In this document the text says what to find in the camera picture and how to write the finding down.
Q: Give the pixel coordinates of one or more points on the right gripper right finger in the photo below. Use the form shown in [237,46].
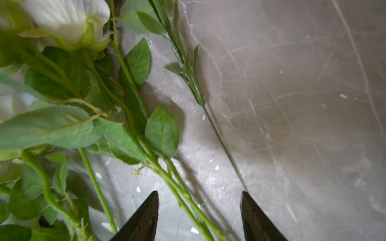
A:
[256,225]

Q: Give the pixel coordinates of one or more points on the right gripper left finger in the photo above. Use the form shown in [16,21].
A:
[142,224]

